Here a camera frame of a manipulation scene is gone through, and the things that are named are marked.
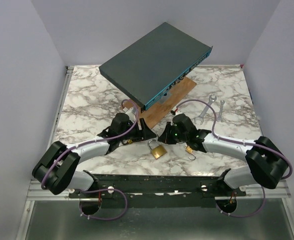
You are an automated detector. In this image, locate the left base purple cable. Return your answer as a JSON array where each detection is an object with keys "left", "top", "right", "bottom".
[{"left": 79, "top": 188, "right": 128, "bottom": 222}]

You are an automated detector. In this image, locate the wooden board stand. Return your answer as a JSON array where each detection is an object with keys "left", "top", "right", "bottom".
[{"left": 120, "top": 76, "right": 197, "bottom": 130}]

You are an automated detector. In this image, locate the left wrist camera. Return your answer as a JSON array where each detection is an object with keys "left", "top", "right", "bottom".
[{"left": 121, "top": 99, "right": 138, "bottom": 122}]

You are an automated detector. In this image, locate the small silver wrench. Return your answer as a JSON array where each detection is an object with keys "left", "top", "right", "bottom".
[{"left": 217, "top": 100, "right": 225, "bottom": 122}]

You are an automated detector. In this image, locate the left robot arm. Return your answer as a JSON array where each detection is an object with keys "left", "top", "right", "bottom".
[{"left": 32, "top": 113, "right": 156, "bottom": 198}]

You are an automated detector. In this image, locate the large brass padlock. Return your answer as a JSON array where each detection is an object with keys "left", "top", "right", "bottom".
[{"left": 147, "top": 139, "right": 167, "bottom": 159}]

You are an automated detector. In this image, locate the small brass padlock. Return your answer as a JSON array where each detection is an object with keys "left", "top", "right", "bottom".
[{"left": 184, "top": 145, "right": 196, "bottom": 161}]

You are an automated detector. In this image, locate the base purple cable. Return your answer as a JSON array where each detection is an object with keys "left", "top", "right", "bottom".
[
  {"left": 79, "top": 188, "right": 128, "bottom": 222},
  {"left": 215, "top": 184, "right": 266, "bottom": 218}
]

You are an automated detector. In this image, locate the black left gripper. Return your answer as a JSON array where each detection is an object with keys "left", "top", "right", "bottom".
[{"left": 119, "top": 118, "right": 157, "bottom": 143}]

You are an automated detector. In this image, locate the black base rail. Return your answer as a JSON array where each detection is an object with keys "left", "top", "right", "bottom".
[{"left": 36, "top": 173, "right": 247, "bottom": 209}]

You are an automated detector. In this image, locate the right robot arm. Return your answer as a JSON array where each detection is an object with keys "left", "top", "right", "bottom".
[{"left": 158, "top": 113, "right": 290, "bottom": 196}]

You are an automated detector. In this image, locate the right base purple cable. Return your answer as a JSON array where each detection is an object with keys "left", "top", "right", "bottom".
[{"left": 215, "top": 184, "right": 266, "bottom": 218}]

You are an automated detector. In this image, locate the dark network switch box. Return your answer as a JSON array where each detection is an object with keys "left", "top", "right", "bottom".
[{"left": 99, "top": 22, "right": 212, "bottom": 112}]

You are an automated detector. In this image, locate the large silver wrench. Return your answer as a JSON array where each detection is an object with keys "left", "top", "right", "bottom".
[{"left": 194, "top": 95, "right": 217, "bottom": 125}]

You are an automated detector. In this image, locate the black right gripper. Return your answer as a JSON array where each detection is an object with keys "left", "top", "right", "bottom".
[{"left": 158, "top": 122, "right": 188, "bottom": 145}]

